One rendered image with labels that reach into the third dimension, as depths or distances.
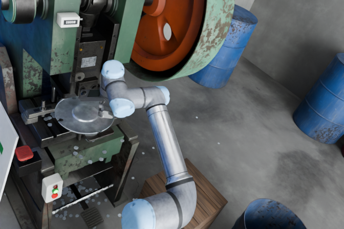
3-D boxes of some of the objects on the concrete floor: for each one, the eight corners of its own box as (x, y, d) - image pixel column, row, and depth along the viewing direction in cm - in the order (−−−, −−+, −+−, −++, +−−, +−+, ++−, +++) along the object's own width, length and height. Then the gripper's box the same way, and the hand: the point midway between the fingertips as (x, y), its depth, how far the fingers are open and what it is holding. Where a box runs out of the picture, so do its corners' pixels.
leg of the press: (51, 241, 171) (63, 135, 118) (30, 252, 163) (34, 143, 111) (-1, 135, 216) (-9, 23, 163) (-19, 139, 208) (-33, 24, 156)
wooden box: (208, 228, 207) (228, 201, 187) (170, 260, 182) (188, 233, 161) (172, 186, 226) (187, 157, 205) (132, 210, 201) (145, 180, 180)
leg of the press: (127, 201, 205) (163, 105, 153) (113, 208, 198) (145, 110, 145) (69, 116, 250) (81, 20, 198) (56, 120, 243) (64, 20, 190)
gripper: (119, 104, 110) (113, 129, 128) (125, 85, 116) (119, 111, 133) (97, 97, 109) (94, 123, 126) (103, 79, 114) (100, 107, 132)
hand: (101, 114), depth 128 cm, fingers closed
